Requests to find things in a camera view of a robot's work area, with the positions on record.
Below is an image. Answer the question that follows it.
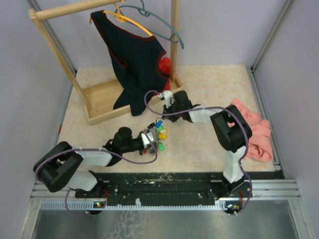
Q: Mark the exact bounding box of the red-handled metal key organizer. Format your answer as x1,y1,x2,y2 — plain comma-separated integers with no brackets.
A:
139,127,160,155

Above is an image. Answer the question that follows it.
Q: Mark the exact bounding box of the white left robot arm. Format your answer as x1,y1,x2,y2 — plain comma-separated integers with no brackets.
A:
33,127,145,198

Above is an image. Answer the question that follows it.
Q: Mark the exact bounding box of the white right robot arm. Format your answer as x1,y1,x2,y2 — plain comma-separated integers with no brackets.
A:
159,91,252,197

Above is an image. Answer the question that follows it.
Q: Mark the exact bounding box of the key with blue tag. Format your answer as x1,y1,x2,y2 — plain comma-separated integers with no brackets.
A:
155,120,162,127

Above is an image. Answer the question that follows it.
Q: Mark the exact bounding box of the red cloth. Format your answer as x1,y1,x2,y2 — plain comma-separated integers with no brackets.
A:
155,56,170,92

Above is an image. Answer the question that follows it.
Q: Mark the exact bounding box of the wooden clothes rack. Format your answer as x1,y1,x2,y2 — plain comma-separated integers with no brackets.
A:
27,0,185,126

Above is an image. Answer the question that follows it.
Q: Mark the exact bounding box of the dark navy vest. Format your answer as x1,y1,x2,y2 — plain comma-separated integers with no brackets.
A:
90,10,169,116

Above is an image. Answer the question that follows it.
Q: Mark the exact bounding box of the pink cloth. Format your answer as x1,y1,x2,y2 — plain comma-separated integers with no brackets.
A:
231,98,273,163

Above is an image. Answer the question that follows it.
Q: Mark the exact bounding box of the grey-blue plastic hanger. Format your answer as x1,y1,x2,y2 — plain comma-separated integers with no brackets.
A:
114,0,184,49

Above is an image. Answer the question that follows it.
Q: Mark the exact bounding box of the yellow plastic hanger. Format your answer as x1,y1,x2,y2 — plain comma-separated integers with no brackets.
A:
103,2,153,37

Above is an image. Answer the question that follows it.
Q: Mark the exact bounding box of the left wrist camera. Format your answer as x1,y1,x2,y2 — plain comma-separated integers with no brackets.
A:
141,132,155,147

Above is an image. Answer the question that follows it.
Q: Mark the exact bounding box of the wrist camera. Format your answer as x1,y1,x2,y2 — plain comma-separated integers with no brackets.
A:
158,91,174,108
141,132,155,147

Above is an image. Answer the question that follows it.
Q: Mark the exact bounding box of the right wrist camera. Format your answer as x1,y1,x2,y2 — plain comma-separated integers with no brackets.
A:
158,91,174,108

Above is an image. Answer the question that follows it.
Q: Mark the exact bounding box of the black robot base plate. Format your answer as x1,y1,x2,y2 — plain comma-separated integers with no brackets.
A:
74,171,285,207

